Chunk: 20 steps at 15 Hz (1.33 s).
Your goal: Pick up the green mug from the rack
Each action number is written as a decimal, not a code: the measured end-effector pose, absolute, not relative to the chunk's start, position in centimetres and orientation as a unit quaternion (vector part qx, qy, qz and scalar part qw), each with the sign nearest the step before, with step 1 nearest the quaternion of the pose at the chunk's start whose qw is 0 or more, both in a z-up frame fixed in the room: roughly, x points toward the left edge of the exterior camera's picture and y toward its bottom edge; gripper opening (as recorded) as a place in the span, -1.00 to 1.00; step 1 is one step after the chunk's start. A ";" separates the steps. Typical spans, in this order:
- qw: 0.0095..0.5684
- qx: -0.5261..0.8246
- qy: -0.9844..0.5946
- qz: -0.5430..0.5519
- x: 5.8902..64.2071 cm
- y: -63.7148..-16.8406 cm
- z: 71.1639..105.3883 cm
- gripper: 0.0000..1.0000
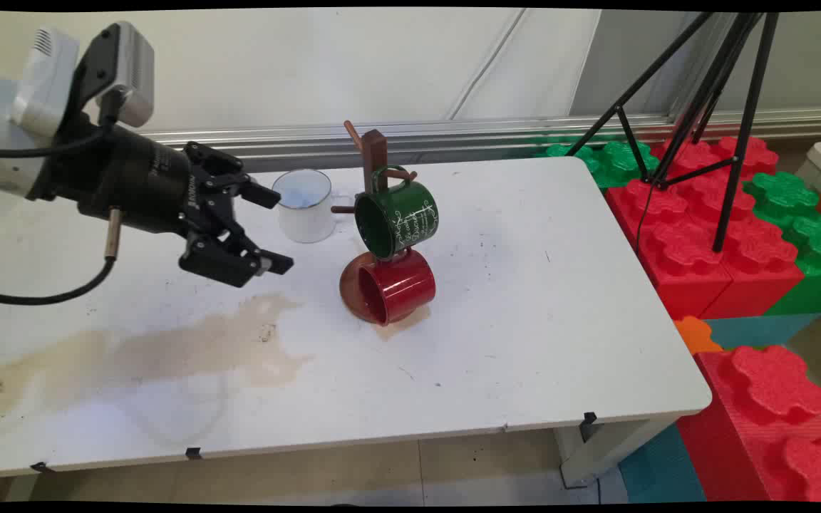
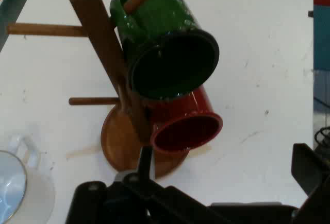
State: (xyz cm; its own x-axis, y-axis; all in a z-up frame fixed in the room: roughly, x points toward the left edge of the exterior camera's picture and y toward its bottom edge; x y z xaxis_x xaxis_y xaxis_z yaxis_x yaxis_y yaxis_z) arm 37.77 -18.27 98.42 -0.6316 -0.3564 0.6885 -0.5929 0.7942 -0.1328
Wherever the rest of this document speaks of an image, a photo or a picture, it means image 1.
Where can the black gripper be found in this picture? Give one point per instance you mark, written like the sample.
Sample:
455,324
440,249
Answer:
132,182

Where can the green enamel mug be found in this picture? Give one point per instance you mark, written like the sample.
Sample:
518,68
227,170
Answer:
410,214

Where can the white enamel mug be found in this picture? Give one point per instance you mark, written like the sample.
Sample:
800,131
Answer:
303,221

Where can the brown wooden mug tree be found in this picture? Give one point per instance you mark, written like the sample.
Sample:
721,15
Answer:
375,149

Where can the red mug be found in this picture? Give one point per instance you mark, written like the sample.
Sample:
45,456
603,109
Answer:
407,285

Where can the black table edge clip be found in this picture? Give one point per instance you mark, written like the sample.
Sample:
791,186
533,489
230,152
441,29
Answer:
41,467
588,424
193,453

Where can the green foam block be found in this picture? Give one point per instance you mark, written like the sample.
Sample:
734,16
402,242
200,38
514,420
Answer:
817,242
621,160

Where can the white table leg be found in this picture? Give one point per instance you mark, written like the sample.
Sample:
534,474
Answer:
596,456

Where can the large red foam block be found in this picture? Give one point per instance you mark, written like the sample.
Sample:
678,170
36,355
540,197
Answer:
681,249

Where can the orange foam block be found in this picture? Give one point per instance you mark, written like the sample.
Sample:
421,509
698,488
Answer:
695,335

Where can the teal foam block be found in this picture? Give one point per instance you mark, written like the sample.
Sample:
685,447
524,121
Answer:
660,470
760,331

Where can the black tripod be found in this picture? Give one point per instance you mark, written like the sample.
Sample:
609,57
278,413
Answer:
738,157

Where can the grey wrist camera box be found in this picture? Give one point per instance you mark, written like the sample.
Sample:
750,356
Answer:
136,71

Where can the aluminium wall rail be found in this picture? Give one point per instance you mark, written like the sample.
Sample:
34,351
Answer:
489,139

